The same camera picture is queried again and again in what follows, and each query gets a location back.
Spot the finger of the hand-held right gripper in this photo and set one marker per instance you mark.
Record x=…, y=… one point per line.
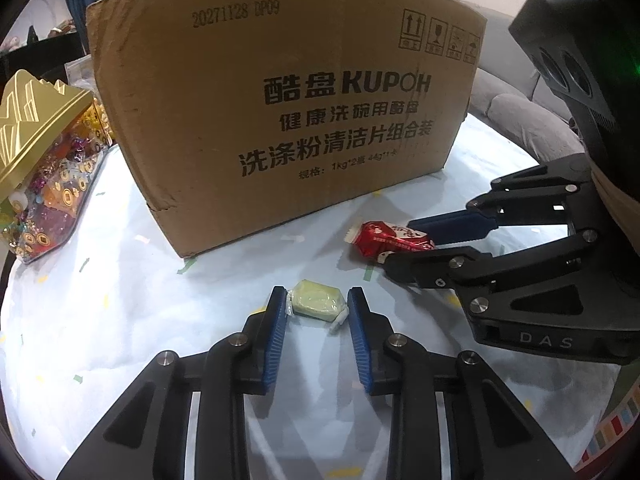
x=450, y=225
x=425, y=265

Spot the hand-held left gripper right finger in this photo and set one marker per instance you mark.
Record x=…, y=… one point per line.
x=360, y=340

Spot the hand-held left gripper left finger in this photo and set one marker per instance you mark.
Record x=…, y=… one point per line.
x=272, y=340

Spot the red white snack packet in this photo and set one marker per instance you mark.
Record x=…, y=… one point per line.
x=390, y=240

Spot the light green candy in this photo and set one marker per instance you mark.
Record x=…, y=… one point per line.
x=315, y=300

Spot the brown cardboard box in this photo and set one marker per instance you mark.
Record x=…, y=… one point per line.
x=300, y=60

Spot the person's right forearm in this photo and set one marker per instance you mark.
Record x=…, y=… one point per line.
x=620, y=205

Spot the grey sofa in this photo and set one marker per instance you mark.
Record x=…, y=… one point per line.
x=525, y=110

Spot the light blue patterned cloth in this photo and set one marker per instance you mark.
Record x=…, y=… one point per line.
x=150, y=300

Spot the gold lid candy container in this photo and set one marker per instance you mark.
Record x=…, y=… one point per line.
x=40, y=125

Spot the blue curtain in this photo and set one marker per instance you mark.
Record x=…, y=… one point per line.
x=75, y=5

